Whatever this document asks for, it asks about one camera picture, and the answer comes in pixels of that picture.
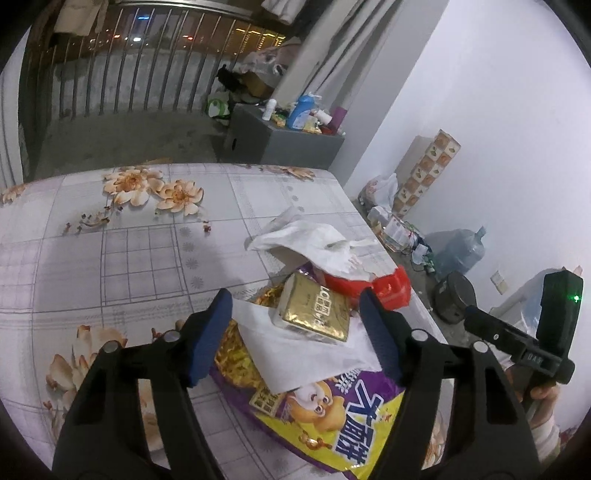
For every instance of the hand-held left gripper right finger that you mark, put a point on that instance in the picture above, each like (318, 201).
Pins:
(383, 337)

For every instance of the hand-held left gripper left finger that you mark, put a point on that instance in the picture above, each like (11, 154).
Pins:
(207, 341)

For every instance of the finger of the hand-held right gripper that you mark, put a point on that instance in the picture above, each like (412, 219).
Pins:
(503, 334)

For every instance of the red plastic bag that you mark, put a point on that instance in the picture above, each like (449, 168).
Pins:
(392, 288)

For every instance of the gold packet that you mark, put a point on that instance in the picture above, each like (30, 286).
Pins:
(314, 307)

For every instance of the white tissue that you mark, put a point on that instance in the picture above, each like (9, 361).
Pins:
(295, 364)

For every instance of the purple yellow snack bag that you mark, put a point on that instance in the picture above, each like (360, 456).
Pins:
(332, 424)

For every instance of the white plastic bag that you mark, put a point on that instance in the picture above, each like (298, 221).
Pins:
(382, 191)
(314, 244)

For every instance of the person's right forearm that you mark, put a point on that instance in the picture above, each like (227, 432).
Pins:
(545, 438)

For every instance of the person's right hand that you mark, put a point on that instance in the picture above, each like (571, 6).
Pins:
(545, 399)

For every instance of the white water dispenser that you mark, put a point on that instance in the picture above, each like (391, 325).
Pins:
(512, 307)

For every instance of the black rice cooker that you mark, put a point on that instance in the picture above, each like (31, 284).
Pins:
(455, 295)

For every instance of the pile of cartons and papers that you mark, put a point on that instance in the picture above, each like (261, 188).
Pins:
(397, 230)

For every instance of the floral tablecloth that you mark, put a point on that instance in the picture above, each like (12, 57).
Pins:
(138, 258)

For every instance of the tall tile pattern box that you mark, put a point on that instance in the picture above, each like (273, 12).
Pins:
(429, 175)

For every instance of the grey cabinet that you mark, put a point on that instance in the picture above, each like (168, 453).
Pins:
(291, 145)

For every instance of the purple box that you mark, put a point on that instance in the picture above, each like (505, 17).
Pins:
(339, 119)

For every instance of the white roll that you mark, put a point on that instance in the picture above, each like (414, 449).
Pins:
(322, 117)

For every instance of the yellow snack packet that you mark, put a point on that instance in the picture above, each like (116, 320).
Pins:
(280, 120)

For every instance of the green white bag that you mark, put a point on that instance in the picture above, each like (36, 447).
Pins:
(217, 108)

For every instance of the blue detergent bottle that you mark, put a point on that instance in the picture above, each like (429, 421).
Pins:
(301, 113)

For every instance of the small white bottle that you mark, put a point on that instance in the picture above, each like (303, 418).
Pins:
(269, 110)

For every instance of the cardboard box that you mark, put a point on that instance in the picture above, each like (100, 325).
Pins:
(256, 85)

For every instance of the black object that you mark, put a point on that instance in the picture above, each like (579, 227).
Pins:
(228, 78)

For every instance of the metal balcony railing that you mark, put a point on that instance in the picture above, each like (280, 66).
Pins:
(138, 69)

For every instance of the pale plastic bag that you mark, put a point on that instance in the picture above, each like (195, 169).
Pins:
(277, 55)

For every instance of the grey curtain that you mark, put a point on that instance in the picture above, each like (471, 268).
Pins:
(351, 41)

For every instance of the hanging beige jacket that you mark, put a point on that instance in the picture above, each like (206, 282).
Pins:
(78, 16)

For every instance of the wall socket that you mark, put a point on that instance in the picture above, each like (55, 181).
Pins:
(498, 282)

